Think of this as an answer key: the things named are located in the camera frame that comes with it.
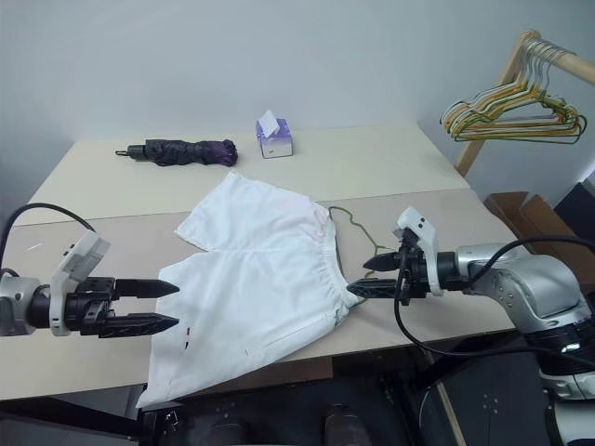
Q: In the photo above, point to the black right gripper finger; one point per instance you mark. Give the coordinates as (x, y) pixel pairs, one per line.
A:
(374, 288)
(383, 262)

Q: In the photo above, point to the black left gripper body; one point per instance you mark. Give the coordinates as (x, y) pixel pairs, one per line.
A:
(90, 306)

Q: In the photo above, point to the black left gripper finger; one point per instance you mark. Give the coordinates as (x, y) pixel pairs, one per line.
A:
(144, 288)
(139, 324)

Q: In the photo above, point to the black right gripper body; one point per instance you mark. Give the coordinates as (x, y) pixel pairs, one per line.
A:
(415, 279)

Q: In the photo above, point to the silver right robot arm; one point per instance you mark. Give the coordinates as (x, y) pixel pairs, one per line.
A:
(525, 283)

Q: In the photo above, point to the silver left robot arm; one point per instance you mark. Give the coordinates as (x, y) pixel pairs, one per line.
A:
(16, 304)

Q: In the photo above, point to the white shorts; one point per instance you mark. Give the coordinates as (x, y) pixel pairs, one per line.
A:
(260, 269)

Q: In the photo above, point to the brown cardboard box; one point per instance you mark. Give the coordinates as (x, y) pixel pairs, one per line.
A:
(525, 216)

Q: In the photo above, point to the folded black purple umbrella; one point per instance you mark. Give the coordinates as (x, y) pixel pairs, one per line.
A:
(186, 151)

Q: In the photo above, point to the wooden clothes rack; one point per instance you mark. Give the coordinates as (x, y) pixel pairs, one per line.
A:
(479, 139)

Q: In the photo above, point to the black robot lower body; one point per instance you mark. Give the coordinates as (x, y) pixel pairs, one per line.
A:
(260, 418)

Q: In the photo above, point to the purple white tissue box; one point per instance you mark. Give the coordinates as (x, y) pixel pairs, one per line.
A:
(275, 139)

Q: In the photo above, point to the black box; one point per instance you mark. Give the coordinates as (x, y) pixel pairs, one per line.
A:
(578, 200)

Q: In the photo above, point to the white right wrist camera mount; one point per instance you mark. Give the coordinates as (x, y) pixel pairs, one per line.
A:
(425, 232)

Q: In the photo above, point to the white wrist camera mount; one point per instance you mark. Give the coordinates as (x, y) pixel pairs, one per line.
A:
(425, 232)
(76, 258)

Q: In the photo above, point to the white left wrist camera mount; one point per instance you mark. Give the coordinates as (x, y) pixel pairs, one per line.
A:
(76, 258)

